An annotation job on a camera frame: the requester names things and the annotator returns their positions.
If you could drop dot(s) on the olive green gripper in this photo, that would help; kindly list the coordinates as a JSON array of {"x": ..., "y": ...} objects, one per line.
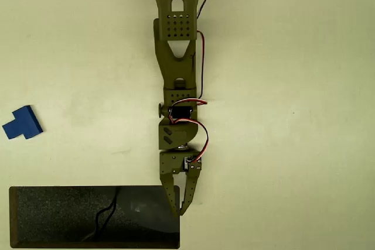
[{"x": 172, "y": 164}]

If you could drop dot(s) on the blue T-shaped block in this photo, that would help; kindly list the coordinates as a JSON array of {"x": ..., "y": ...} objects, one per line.
[{"x": 25, "y": 122}]

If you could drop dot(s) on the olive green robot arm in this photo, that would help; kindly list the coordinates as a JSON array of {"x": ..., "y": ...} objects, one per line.
[{"x": 175, "y": 65}]

